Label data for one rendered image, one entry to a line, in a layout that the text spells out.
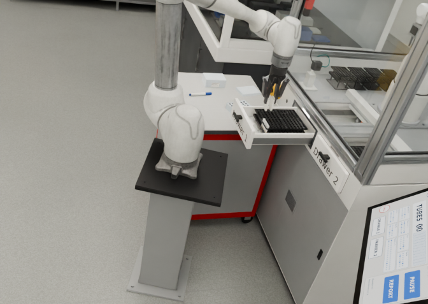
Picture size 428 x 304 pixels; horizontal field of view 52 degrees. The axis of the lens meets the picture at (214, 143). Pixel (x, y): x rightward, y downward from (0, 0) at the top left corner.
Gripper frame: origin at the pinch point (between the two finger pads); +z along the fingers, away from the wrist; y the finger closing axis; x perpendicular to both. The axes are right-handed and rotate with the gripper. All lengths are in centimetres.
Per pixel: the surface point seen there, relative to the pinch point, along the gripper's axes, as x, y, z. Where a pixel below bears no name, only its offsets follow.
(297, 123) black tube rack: -1.6, 17.1, 10.2
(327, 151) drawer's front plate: -27.0, 20.9, 8.2
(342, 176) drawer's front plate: -42.6, 20.9, 9.5
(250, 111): 13.7, -2.0, 13.1
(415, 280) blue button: -108, 1, -10
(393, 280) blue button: -104, -1, -5
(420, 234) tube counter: -93, 13, -11
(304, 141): -10.5, 18.9, 15.0
